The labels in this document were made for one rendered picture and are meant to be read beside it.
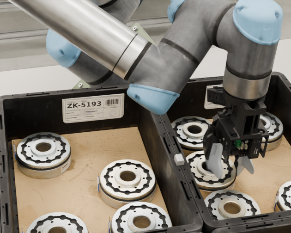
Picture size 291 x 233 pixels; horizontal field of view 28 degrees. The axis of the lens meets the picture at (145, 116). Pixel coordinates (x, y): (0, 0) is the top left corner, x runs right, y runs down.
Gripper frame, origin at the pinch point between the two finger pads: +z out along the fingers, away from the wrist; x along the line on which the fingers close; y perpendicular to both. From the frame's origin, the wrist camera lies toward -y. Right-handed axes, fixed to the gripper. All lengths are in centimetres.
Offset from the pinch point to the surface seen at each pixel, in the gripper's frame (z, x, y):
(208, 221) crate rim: -8.1, -10.7, 18.7
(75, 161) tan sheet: 1.9, -27.1, -9.7
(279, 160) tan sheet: 2.0, 13.0, -2.4
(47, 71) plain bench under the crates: 15, -27, -63
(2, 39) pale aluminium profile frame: 74, -38, -186
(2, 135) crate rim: -8.1, -40.0, -7.8
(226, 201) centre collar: -1.7, -3.4, 9.7
